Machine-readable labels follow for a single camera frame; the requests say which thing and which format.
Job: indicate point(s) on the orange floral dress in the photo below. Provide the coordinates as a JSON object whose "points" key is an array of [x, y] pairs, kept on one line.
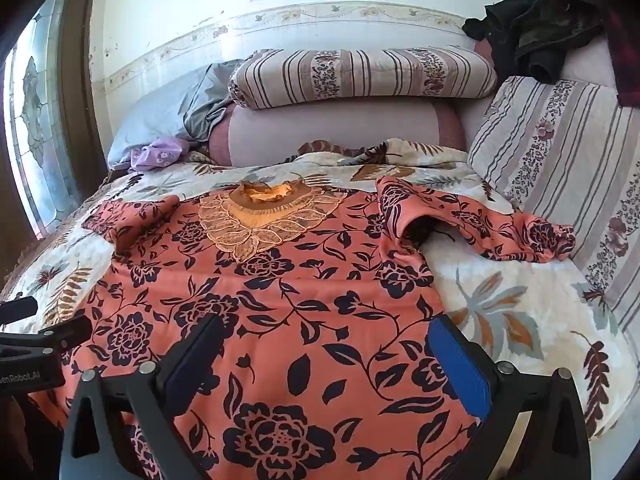
{"points": [[300, 320]]}

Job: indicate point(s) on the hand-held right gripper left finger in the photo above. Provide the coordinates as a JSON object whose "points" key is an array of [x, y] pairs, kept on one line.
{"points": [[189, 362]]}

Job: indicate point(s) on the long striped floral pillow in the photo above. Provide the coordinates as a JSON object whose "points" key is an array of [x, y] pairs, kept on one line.
{"points": [[360, 76]]}

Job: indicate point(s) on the stained glass window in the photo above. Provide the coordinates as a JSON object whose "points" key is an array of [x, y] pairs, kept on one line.
{"points": [[40, 125]]}

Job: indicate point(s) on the dark red plaid cloth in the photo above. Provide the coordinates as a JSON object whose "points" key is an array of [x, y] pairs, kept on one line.
{"points": [[625, 55]]}

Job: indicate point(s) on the square striped floral cushion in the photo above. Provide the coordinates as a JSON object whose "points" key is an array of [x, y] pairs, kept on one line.
{"points": [[565, 170]]}

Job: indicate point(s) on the grey-blue pillow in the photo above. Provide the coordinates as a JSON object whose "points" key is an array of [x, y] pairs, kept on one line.
{"points": [[165, 110]]}

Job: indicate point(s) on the cream leaf-print blanket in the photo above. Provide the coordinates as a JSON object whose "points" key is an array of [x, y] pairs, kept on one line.
{"points": [[520, 320]]}

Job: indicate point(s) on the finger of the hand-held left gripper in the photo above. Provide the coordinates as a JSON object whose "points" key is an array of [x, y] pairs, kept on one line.
{"points": [[17, 309], [55, 337]]}

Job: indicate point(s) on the black jacket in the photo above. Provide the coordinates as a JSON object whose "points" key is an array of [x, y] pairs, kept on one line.
{"points": [[540, 30]]}

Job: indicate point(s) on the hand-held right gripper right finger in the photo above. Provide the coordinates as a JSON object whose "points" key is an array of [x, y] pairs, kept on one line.
{"points": [[457, 365]]}

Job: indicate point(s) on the purple floral cloth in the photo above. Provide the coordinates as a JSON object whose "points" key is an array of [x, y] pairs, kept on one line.
{"points": [[157, 154]]}

